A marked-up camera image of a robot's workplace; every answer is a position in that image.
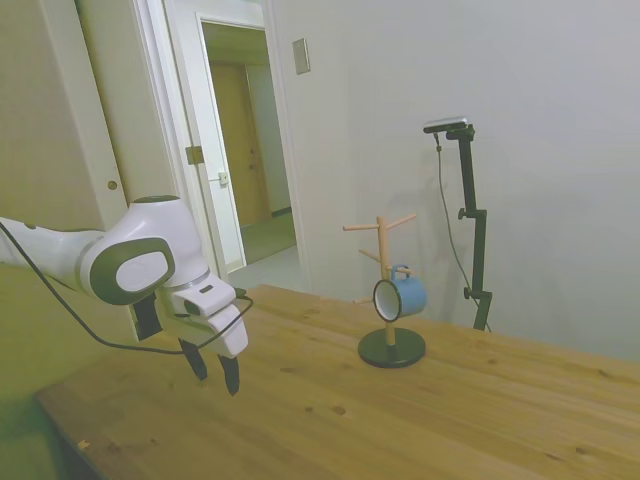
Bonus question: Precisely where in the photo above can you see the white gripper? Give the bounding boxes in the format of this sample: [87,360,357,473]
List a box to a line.
[169,279,250,398]

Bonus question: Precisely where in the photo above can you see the blue enamel mug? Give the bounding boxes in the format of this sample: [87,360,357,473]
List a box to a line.
[372,263,428,323]

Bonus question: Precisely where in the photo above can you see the brown hallway door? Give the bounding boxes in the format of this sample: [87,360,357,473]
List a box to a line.
[208,59,274,229]

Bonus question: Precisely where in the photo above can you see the white open door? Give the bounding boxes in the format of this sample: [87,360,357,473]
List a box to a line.
[164,0,249,281]

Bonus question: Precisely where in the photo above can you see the beige closet door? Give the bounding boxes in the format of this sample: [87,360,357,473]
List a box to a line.
[0,0,137,236]

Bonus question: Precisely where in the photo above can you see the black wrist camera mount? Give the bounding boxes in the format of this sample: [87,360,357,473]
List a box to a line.
[133,293,164,342]

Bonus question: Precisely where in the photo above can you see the white door frame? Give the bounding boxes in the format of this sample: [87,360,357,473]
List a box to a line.
[130,0,315,294]

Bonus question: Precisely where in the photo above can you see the black camera stand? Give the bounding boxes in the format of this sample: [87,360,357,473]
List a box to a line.
[433,131,493,333]
[443,126,494,332]

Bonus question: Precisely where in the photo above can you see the grey wall switch plate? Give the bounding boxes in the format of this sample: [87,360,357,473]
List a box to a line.
[291,37,312,77]

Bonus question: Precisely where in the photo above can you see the grey exterior camera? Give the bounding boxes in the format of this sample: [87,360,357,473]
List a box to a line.
[423,115,473,136]

